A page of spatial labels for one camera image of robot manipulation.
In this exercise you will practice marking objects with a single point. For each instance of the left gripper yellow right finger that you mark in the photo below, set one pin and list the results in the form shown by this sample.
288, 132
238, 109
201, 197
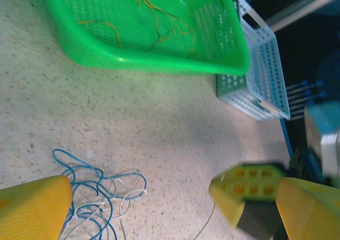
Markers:
310, 213

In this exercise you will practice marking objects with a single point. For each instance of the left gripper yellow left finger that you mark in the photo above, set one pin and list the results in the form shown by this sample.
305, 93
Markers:
32, 213

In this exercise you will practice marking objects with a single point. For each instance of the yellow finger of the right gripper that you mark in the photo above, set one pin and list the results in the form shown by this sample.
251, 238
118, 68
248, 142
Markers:
260, 218
249, 181

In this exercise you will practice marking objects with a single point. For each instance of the blue table edge strip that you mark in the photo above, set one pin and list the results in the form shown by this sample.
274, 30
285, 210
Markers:
286, 136

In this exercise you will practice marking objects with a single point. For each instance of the light blue plastic basket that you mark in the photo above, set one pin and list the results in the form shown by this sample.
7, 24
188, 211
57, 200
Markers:
265, 51

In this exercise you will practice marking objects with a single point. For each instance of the green plastic basket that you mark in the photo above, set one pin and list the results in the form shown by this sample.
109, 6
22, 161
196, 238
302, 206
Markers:
159, 64

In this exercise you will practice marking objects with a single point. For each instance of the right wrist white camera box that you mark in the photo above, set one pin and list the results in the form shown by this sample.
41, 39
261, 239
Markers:
329, 149

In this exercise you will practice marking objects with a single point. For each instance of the aluminium frame post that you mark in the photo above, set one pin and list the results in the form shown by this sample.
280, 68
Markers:
305, 9

